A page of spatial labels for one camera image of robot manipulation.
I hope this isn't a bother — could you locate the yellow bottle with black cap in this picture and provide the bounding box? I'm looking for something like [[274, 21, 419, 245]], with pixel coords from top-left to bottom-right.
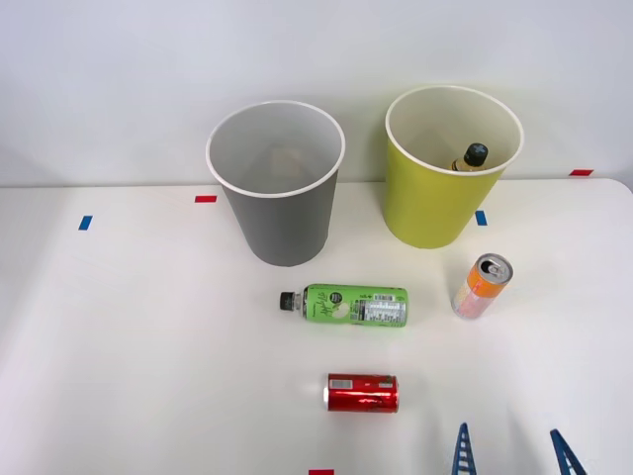
[[449, 142, 491, 173]]

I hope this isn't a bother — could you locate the green label plastic bottle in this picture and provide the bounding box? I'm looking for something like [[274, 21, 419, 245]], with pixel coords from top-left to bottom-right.
[[278, 283, 410, 329]]

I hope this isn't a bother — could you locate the yellow-green plastic waste bin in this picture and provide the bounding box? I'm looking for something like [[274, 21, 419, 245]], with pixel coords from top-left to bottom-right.
[[384, 84, 525, 250]]

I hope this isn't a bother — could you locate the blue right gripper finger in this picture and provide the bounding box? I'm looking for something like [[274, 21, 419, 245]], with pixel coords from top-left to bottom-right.
[[549, 427, 588, 475], [449, 422, 479, 475]]

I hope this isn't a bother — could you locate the grey plastic waste bin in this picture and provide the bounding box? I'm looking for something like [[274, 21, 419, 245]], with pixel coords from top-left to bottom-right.
[[205, 100, 346, 268]]

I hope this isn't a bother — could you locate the red drink can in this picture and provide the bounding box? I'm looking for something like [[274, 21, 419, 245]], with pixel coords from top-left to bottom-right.
[[322, 372, 400, 415]]

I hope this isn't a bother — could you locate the orange and white drink can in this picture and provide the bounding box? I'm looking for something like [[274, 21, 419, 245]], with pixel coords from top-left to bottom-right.
[[452, 252, 514, 321]]

